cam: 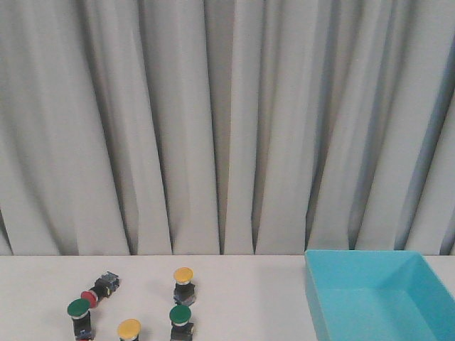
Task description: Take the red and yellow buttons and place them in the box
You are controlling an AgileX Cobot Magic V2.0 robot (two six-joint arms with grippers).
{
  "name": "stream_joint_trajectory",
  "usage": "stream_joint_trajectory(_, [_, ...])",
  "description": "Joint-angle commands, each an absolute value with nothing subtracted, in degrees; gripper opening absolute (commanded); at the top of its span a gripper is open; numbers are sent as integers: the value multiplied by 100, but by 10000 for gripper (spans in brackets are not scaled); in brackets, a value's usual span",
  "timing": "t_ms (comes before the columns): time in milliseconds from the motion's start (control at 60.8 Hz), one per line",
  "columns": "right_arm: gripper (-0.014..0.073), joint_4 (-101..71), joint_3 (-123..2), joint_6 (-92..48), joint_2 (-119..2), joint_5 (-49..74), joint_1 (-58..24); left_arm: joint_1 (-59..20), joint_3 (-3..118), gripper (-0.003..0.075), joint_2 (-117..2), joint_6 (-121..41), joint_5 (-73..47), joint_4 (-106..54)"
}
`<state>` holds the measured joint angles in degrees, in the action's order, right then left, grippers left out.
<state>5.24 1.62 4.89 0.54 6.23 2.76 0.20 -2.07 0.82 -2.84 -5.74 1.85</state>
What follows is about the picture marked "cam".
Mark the yellow push button front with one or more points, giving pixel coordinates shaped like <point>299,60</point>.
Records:
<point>129,330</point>

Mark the yellow push button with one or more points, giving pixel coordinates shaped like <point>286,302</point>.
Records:
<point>129,330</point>
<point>184,292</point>

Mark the light blue plastic box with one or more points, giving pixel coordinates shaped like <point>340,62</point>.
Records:
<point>376,295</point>

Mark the grey pleated curtain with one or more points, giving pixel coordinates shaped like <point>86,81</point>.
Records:
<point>226,127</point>

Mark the yellow push button back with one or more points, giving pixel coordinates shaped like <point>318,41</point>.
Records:
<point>184,292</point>

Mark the red push button lying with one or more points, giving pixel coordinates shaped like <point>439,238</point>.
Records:
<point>103,288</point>

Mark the green push button centre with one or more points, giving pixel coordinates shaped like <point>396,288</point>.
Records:
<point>181,325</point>

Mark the green push button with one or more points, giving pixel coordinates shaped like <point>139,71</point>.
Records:
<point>181,325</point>
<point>79,311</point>

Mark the green push button left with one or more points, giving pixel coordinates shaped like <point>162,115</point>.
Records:
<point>79,311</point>

